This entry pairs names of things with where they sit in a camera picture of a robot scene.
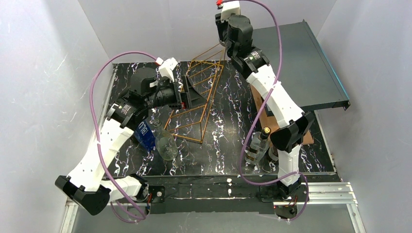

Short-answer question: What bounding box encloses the gold wire wine rack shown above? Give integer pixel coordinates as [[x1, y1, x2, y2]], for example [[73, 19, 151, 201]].
[[164, 44, 225, 144]]

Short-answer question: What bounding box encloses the clear pear-shaped glass bottle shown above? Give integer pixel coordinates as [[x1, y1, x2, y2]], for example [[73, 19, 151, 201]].
[[152, 119, 178, 161]]

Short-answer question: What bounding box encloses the clear square bottle black cap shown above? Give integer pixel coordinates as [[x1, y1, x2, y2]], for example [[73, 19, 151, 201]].
[[245, 127, 271, 165]]

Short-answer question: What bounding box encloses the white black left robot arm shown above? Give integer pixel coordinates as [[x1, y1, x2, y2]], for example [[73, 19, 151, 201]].
[[55, 67, 206, 216]]

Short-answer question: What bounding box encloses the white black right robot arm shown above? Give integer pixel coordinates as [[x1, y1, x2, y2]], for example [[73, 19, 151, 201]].
[[215, 13, 314, 198]]

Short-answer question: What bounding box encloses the blue glass bottle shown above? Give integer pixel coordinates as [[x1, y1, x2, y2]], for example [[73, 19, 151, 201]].
[[134, 120, 155, 152]]

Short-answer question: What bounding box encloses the dark green wine bottle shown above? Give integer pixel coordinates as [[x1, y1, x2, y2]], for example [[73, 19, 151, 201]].
[[268, 145, 279, 163]]

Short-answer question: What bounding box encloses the wooden board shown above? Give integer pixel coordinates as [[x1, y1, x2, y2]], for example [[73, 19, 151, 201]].
[[250, 85, 314, 145]]

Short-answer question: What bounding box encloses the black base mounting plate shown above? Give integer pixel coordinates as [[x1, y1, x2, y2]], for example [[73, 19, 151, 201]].
[[144, 175, 309, 214]]

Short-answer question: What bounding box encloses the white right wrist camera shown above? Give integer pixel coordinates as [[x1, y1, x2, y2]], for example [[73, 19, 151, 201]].
[[216, 0, 240, 22]]

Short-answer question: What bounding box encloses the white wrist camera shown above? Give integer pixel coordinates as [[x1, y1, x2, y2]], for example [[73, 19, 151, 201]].
[[216, 0, 240, 22], [155, 57, 178, 83]]

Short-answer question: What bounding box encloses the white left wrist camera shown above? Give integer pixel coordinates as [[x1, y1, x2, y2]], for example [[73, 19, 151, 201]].
[[155, 57, 178, 83]]

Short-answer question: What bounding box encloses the dark teal network switch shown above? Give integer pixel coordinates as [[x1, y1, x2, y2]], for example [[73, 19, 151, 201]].
[[253, 21, 350, 112]]

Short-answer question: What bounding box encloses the aluminium frame rail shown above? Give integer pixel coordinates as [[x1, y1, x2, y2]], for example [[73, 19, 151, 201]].
[[59, 182, 366, 233]]

